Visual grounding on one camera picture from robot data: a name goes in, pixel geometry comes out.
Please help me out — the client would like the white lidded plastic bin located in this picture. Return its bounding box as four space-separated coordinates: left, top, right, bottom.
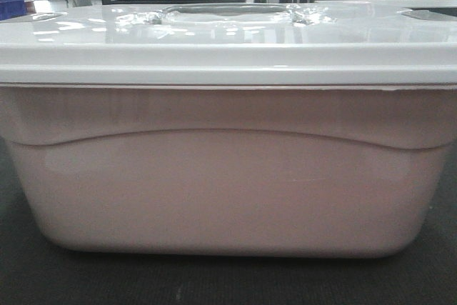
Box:
1 1 456 258

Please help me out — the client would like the blue crate far left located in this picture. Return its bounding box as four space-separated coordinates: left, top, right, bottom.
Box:
0 0 27 21

